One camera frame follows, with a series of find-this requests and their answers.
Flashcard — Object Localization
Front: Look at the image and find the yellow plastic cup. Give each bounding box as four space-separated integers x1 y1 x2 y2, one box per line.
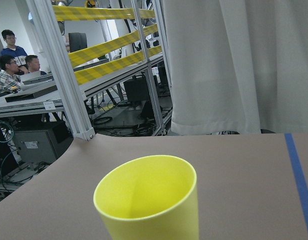
93 155 199 240

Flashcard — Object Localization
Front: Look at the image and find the white curtain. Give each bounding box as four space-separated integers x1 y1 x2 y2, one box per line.
162 0 308 135

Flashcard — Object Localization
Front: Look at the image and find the grey computer case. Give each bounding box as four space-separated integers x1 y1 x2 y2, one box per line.
13 121 73 163

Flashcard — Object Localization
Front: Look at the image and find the seated person dark shirt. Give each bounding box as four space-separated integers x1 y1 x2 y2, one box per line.
25 54 47 76

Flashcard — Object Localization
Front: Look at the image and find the yellow black striped barrier tape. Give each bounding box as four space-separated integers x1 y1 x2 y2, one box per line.
51 5 163 86

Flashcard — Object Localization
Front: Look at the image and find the seated person plaid shirt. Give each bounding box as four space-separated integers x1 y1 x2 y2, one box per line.
0 54 28 94

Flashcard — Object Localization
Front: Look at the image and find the standing person blue jacket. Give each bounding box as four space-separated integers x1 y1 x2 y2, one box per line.
0 29 28 57

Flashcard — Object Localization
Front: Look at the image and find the blue tape line lengthwise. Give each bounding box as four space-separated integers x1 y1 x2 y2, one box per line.
284 133 308 233

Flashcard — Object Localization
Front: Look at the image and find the aluminium frame post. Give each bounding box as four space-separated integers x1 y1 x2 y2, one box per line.
27 0 95 141

